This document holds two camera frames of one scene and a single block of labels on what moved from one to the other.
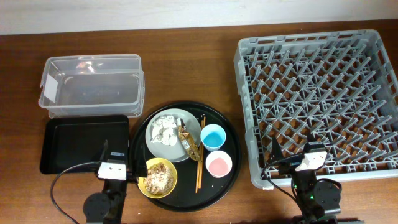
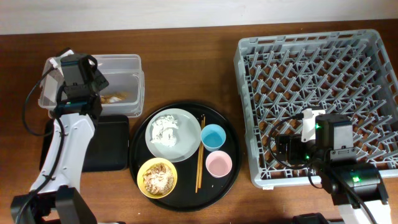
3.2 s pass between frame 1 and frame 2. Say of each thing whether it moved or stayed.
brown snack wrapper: moved
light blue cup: stayed
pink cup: stayed
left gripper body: moved
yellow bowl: stayed
